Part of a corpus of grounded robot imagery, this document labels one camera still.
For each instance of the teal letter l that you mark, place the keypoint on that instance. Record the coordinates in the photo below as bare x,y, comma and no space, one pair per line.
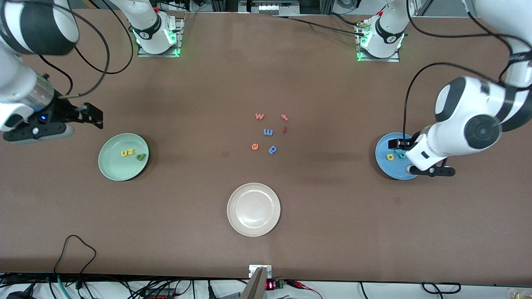
401,156

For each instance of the green letter p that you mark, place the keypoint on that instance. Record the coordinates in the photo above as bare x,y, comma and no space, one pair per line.
141,158

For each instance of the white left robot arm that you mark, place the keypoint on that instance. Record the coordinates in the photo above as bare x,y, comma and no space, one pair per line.
465,99

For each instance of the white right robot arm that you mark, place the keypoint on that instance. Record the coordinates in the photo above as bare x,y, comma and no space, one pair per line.
12,79

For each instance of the blue plate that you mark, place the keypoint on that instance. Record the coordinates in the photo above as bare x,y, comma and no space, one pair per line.
384,168

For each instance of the light green plate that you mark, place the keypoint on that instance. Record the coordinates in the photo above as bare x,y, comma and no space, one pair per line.
116,168

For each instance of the blue letter m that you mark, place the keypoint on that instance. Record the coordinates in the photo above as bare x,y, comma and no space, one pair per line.
268,130

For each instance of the beige plate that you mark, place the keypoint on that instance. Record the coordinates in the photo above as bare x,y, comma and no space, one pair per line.
253,209

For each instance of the red digit display module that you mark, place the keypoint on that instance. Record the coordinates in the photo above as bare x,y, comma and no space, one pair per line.
269,285

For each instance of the white power strip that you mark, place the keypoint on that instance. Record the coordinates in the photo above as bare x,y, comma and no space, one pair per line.
268,7

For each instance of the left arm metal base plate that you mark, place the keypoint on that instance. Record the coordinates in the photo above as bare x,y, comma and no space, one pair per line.
395,58

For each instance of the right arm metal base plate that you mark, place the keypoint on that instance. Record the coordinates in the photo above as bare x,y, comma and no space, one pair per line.
179,39

